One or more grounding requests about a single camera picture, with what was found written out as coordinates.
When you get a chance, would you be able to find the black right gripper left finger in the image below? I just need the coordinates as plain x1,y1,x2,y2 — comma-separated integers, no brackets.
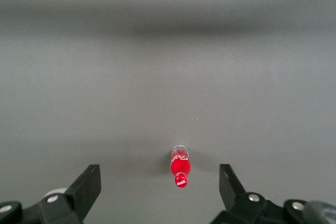
0,164,102,224

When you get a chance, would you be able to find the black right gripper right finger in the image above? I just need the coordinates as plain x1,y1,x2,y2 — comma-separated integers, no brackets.
209,164,336,224

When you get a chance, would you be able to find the red cola bottle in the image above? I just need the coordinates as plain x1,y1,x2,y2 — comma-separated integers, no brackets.
170,144,192,189

